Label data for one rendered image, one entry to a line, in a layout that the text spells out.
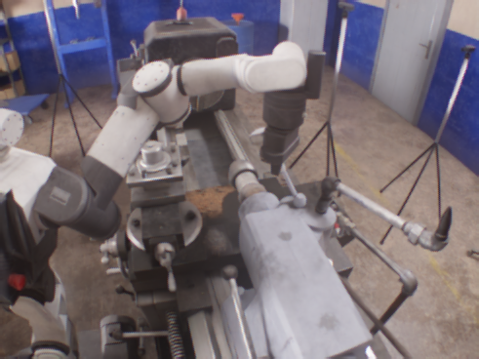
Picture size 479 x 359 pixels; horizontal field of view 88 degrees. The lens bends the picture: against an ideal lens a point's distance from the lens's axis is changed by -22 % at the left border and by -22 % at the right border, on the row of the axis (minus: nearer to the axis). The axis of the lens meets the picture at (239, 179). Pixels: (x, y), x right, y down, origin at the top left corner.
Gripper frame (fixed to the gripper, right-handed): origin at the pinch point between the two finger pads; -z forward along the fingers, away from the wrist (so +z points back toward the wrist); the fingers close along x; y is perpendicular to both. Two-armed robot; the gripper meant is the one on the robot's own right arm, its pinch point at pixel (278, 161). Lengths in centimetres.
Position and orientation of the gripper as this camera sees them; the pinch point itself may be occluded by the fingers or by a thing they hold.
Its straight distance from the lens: 70.9
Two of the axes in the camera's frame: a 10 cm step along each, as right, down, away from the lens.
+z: 0.2, -7.8, -6.3
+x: -5.3, 5.2, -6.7
